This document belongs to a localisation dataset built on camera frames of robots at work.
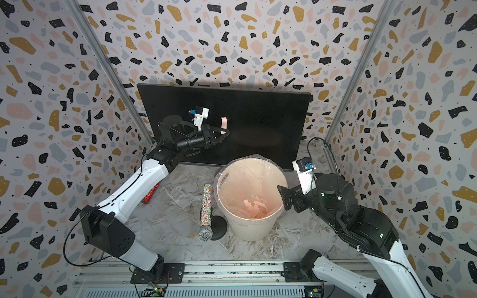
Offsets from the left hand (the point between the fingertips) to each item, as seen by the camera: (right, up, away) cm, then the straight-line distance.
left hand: (229, 132), depth 67 cm
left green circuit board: (-29, -61, +4) cm, 68 cm away
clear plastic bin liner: (+6, -23, +13) cm, 27 cm away
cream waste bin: (+6, -43, +16) cm, 46 cm away
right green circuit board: (+32, -61, +5) cm, 69 cm away
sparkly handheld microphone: (-8, -35, -4) cm, 36 cm away
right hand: (+20, -17, -9) cm, 28 cm away
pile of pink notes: (+11, -33, +17) cm, 38 cm away
